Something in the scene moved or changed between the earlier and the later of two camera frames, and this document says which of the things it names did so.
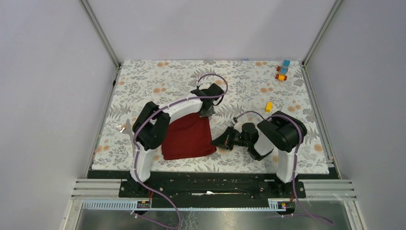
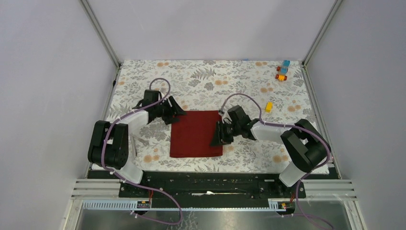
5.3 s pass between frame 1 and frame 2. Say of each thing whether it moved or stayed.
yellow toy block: stayed
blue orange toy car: stayed
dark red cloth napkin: moved
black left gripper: moved
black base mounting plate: stayed
